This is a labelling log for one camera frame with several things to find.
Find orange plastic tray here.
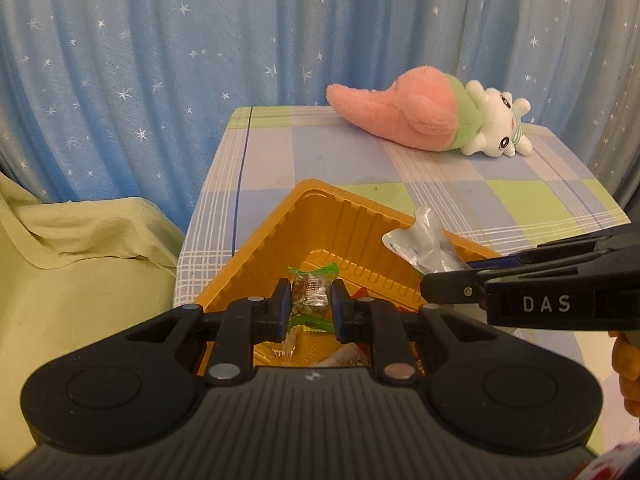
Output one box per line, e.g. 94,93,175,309
192,178,503,376

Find plaid tablecloth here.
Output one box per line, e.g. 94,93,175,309
172,105,632,461

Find red white patterned clothing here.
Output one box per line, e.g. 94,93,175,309
580,442,640,480

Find clear green-ended snack packet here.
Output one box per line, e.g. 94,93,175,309
287,265,341,334

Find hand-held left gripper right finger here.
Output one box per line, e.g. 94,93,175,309
332,279,501,388

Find light green blanket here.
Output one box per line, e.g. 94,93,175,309
0,172,187,466

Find person's right hand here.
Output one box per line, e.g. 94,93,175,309
612,332,640,417

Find carrot bunny plush toy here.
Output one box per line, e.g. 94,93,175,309
326,66,534,159

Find yellow snack packet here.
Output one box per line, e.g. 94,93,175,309
272,327,333,366

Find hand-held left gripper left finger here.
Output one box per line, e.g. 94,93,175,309
125,279,292,388

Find clear white snack packet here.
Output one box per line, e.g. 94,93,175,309
381,206,473,277

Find grey curtain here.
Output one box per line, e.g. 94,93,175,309
570,0,640,221

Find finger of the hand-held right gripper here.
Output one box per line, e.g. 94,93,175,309
420,245,640,307
466,220,640,271

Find blue starry curtain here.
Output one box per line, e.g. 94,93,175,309
0,0,601,231

